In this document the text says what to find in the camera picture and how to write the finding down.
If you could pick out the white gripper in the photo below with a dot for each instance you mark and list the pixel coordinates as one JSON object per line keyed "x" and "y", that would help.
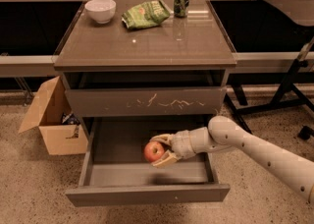
{"x": 181, "y": 144}

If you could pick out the red apple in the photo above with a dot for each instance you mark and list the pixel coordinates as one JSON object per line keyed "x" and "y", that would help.
{"x": 153, "y": 151}

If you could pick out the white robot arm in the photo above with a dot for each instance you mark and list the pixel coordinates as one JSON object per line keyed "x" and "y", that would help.
{"x": 222, "y": 133}

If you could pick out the scratched grey top drawer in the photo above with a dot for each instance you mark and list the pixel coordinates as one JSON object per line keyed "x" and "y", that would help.
{"x": 145, "y": 101}

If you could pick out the open grey middle drawer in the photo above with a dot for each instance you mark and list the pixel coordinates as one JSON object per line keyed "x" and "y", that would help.
{"x": 115, "y": 172}

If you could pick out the grey drawer cabinet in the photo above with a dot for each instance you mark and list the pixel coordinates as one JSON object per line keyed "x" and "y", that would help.
{"x": 181, "y": 52}

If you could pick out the open cardboard box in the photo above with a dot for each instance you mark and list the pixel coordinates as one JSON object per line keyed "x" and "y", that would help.
{"x": 46, "y": 112}

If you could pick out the black table stand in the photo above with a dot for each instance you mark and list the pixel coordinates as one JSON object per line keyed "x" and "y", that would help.
{"x": 286, "y": 85}

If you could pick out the green chip bag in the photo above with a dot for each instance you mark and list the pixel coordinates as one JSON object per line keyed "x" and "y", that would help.
{"x": 148, "y": 14}

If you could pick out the black office chair base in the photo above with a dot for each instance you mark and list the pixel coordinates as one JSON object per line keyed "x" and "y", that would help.
{"x": 306, "y": 133}

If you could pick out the green soda can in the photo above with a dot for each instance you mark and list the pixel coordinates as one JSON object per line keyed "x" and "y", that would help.
{"x": 180, "y": 8}

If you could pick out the white ceramic bowl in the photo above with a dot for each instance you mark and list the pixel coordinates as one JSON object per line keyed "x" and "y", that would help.
{"x": 101, "y": 11}

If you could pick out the dark side table top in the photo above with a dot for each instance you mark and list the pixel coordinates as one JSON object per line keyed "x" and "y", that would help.
{"x": 300, "y": 12}

